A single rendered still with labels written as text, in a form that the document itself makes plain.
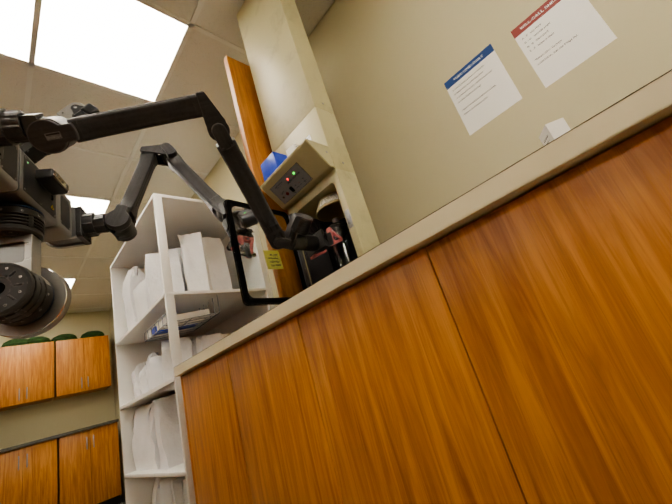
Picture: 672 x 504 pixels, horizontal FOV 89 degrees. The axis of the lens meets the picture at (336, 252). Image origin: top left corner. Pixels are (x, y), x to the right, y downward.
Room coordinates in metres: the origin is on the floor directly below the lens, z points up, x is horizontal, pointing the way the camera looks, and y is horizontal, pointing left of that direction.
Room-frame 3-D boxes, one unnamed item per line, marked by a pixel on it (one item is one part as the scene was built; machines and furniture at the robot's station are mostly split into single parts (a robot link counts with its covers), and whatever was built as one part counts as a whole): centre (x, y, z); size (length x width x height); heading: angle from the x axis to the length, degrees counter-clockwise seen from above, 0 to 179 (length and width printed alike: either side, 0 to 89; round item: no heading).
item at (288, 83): (1.31, -0.05, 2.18); 0.32 x 0.25 x 0.93; 48
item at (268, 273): (1.18, 0.24, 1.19); 0.30 x 0.01 x 0.40; 144
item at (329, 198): (1.28, -0.05, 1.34); 0.18 x 0.18 x 0.05
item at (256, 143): (1.48, 0.09, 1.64); 0.49 x 0.03 x 1.40; 138
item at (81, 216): (1.07, 0.82, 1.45); 0.09 x 0.08 x 0.12; 19
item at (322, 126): (1.31, -0.05, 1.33); 0.32 x 0.25 x 0.77; 48
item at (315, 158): (1.18, 0.07, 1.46); 0.32 x 0.11 x 0.10; 48
